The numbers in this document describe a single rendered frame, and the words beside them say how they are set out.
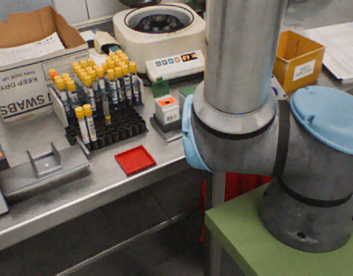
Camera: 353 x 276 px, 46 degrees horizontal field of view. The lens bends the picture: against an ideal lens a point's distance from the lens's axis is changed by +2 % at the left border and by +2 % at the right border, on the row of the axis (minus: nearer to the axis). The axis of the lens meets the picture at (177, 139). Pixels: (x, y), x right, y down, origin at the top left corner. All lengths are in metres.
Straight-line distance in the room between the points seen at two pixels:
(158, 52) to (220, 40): 0.67
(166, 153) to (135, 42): 0.35
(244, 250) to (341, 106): 0.27
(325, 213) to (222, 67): 0.30
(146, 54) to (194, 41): 0.14
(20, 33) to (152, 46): 0.39
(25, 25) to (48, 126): 0.36
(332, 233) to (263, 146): 0.19
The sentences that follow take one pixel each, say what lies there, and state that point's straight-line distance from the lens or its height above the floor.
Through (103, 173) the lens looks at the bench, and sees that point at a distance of 0.86.
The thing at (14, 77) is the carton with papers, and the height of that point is 0.99.
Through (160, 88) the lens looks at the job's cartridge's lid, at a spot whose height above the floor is 0.97.
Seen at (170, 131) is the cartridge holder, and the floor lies 0.89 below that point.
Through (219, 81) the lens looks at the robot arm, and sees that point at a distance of 0.50.
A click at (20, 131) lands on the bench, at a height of 0.87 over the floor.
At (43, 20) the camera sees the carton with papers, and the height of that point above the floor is 0.99.
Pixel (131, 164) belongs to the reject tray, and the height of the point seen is 0.88.
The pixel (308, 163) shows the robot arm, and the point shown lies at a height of 1.07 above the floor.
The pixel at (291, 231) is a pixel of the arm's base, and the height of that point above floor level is 0.94.
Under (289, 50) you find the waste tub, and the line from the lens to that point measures 1.22.
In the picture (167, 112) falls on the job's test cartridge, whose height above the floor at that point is 0.94.
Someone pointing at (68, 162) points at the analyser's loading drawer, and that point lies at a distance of 0.85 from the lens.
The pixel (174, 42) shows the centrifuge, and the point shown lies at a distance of 1.13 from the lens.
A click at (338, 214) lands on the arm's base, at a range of 0.68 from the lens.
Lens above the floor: 1.46
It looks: 39 degrees down
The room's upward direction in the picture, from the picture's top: 2 degrees counter-clockwise
